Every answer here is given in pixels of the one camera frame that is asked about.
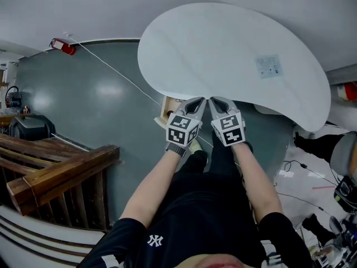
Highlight white table base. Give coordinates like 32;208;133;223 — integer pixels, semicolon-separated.
253;103;282;116

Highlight black boot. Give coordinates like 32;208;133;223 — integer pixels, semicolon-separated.
302;213;337;247

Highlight black floor cable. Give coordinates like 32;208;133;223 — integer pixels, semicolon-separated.
274;160;338;188

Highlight black t-shirt with white logo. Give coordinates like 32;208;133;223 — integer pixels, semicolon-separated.
79;174;315;268

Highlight black and yellow device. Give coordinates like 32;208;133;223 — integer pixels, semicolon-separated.
332;174;357;213

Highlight long white cable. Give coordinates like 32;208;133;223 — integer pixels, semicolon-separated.
62;31;214;148

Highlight white striped furniture panel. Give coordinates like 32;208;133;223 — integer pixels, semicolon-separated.
0;204;107;268

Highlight white table top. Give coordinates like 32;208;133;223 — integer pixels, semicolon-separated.
137;2;332;133

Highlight person's pale shoe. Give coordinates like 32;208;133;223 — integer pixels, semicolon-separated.
189;138;204;154

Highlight light wooden drawer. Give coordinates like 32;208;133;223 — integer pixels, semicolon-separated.
154;95;185;128

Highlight black hard case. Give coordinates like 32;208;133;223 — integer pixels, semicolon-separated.
8;114;56;142

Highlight black and red machine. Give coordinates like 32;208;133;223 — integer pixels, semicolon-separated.
5;85;23;108

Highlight person's black trousers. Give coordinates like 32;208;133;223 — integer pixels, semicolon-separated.
174;131;255;200

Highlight grey striped wristband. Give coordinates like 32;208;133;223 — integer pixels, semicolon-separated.
165;142;187;158

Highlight brown wooden railing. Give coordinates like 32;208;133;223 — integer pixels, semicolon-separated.
0;132;121;232

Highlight person's left forearm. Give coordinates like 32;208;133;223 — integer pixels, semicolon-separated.
119;149;182;229

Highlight paper label sticker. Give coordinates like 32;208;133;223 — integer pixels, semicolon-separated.
255;54;284;79

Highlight person's right forearm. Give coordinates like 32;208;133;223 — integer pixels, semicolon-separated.
231;141;283;223

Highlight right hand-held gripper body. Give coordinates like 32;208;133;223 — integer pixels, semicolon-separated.
210;107;247;148

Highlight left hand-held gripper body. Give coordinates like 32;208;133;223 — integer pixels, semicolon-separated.
166;108;203;147

